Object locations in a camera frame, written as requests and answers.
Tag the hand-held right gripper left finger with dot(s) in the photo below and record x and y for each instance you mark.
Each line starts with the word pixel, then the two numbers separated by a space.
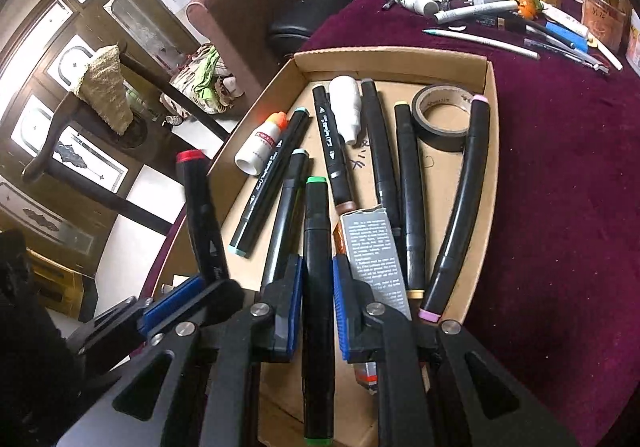
pixel 295 307

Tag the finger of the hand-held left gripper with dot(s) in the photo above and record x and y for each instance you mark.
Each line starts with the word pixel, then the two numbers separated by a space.
pixel 115 322
pixel 172 299

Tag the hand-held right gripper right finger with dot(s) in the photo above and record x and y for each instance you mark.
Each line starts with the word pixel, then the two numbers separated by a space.
pixel 342 307

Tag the small printed carton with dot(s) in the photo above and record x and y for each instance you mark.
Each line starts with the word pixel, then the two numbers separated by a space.
pixel 370 252

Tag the green-capped black marker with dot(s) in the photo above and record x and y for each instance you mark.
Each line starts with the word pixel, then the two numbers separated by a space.
pixel 317 237

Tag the pale blue-capped black marker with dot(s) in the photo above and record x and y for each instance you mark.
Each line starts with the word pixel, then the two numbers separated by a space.
pixel 287 212

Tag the red-capped black marker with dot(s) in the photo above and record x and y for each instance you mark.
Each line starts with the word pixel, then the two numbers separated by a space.
pixel 200 207

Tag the yellow-capped black marker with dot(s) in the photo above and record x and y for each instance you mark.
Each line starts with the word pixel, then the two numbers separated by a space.
pixel 410 202

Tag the teal-capped black marker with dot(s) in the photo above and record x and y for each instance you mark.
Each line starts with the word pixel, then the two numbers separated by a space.
pixel 270 182

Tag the shallow cardboard tray box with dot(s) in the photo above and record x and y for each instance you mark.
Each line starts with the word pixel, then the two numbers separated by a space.
pixel 440 207

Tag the brown-capped black marker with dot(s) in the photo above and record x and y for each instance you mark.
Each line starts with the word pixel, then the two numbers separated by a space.
pixel 332 152

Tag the pink-capped black marker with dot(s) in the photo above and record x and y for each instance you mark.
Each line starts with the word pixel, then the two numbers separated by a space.
pixel 465 207

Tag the grey-capped black marker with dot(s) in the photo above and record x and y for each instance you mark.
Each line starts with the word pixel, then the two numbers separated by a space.
pixel 380 152

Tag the white bottle orange cap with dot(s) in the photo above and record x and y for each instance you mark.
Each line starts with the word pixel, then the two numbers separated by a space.
pixel 260 144

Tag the black tape roll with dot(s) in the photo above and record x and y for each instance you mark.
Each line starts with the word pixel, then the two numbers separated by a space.
pixel 440 139

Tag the plain white bottle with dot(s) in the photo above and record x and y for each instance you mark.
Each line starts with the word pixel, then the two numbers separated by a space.
pixel 345 107

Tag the yellow crate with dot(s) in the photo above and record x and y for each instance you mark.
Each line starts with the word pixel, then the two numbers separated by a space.
pixel 55 282

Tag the dark wooden chair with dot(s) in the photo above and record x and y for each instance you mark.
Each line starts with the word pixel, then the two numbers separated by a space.
pixel 50 147

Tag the beige rough cloth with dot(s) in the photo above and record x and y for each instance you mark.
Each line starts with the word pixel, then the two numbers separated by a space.
pixel 105 92

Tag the pile of printed cloths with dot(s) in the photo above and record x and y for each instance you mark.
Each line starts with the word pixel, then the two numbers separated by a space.
pixel 205 77

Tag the maroon tablecloth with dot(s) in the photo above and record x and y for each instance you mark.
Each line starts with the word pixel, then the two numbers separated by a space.
pixel 550 177

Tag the brown armchair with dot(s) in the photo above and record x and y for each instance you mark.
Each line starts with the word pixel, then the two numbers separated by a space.
pixel 250 27

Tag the wooden glass-panel cabinet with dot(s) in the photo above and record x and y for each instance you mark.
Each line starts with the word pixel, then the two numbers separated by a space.
pixel 82 19

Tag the silver pen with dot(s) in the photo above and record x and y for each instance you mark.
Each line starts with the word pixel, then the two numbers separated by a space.
pixel 480 43

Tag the white grey marker pen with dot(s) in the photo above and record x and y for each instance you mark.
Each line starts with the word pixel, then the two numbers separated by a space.
pixel 475 11

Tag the dark ballpoint pen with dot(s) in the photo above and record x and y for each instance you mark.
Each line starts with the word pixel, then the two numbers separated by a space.
pixel 590 62

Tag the orange toy figure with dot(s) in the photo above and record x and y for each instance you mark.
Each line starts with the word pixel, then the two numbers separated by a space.
pixel 527 7

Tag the white tube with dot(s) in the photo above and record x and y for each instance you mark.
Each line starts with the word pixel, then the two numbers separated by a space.
pixel 565 19

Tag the orange label jar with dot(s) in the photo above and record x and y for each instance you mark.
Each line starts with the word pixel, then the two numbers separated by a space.
pixel 602 22

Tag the white jar with label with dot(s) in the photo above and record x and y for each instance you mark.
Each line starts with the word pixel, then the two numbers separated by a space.
pixel 634 42

